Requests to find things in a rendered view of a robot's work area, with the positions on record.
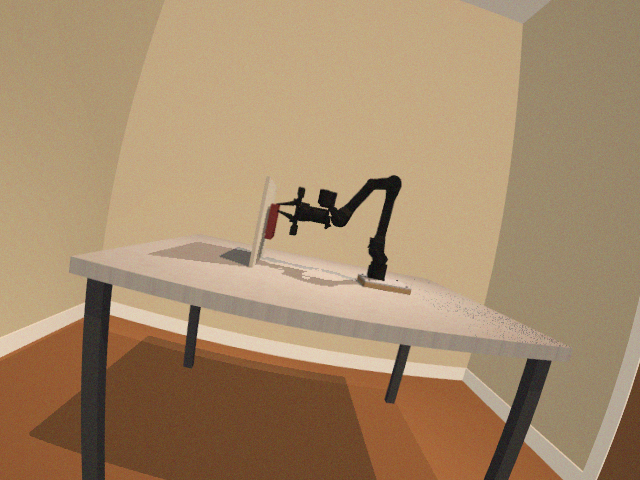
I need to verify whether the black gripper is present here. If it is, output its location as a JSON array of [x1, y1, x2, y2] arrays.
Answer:
[[276, 187, 317, 236]]

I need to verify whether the red picture frame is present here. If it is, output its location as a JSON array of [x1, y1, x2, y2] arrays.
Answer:
[[264, 203, 280, 240]]

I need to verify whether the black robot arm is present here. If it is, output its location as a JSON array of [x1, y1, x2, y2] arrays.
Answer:
[[314, 175, 402, 281]]

